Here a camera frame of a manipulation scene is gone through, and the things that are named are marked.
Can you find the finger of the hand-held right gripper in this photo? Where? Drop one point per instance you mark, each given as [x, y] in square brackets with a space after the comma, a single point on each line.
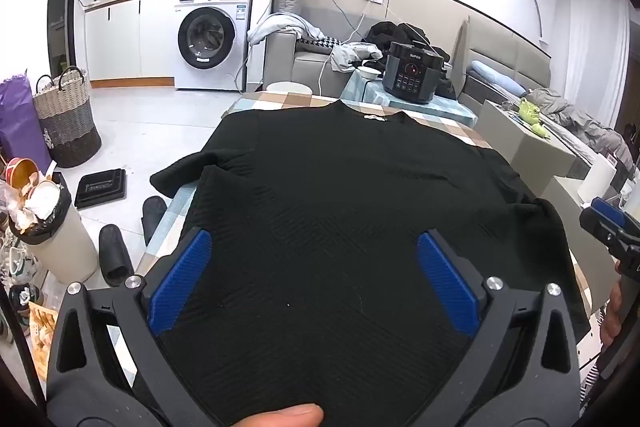
[607, 232]
[609, 211]

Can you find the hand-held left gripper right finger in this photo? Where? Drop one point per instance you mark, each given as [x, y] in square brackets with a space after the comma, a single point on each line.
[447, 287]

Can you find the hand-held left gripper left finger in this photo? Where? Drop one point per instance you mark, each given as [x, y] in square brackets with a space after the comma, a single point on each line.
[180, 282]

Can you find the black knit sweater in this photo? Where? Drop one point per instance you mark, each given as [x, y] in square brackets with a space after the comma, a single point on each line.
[325, 207]

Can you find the person's right hand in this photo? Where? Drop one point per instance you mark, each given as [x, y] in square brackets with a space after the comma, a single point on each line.
[611, 317]

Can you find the person's left hand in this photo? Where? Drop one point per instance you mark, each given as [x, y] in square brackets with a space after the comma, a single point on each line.
[285, 417]

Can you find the paper towel roll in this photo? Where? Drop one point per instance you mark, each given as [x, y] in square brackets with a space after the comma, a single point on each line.
[595, 179]

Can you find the low grey cabinet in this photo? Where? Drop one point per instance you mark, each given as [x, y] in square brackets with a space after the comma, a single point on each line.
[560, 194]

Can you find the black slipper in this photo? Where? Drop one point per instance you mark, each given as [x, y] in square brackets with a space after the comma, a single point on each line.
[115, 257]
[152, 217]

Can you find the person's striped clothing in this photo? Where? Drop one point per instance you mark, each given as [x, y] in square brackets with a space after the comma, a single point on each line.
[592, 382]

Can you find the tall grey cabinet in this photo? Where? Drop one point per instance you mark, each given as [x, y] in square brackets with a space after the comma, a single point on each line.
[525, 152]

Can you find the grey duvet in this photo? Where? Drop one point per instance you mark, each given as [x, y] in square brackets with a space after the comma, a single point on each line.
[575, 112]

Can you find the black floor tray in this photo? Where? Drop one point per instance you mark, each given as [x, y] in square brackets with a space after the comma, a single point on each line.
[100, 189]

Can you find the green toy figure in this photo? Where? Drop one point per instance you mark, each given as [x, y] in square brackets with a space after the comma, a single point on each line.
[532, 114]

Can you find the beige trash bin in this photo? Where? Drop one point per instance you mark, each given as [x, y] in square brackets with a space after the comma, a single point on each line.
[60, 247]

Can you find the orange snack packet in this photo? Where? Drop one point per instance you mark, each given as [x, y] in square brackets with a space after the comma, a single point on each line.
[45, 327]

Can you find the blue pillow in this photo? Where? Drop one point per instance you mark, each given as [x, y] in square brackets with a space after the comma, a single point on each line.
[495, 77]

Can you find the grey upholstered bed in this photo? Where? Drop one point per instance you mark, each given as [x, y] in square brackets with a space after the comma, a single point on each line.
[480, 84]

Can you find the white curtain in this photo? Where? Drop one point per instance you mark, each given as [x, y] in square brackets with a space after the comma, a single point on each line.
[595, 27]

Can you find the woven laundry basket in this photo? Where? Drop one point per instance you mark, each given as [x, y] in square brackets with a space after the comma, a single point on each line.
[65, 127]

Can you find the orange paper bowl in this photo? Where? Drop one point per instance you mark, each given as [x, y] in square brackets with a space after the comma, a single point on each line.
[21, 172]

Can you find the checked tablecloth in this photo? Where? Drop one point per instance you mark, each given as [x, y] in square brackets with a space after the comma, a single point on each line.
[270, 102]

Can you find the small table with teal cloth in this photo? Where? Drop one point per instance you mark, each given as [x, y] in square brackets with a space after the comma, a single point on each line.
[370, 94]

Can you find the black pressure cooker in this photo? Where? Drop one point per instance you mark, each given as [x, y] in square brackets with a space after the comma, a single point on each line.
[412, 72]

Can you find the white washing machine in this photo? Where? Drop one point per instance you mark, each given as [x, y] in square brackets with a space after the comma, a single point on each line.
[240, 72]

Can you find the white round stool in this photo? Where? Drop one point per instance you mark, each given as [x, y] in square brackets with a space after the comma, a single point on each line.
[290, 88]

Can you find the white bowl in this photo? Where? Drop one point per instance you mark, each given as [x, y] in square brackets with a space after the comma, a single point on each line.
[370, 73]

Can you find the purple bag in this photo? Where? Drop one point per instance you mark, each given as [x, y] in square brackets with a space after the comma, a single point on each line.
[20, 117]

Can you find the grey sofa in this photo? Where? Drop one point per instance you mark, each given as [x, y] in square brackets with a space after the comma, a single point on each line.
[310, 72]

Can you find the white kitchen base cabinet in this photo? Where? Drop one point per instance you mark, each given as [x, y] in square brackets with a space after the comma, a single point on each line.
[120, 42]

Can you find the light grey garment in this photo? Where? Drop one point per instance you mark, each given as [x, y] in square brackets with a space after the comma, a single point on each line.
[350, 54]

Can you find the white grey garment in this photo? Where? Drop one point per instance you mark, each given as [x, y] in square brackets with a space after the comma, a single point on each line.
[280, 24]

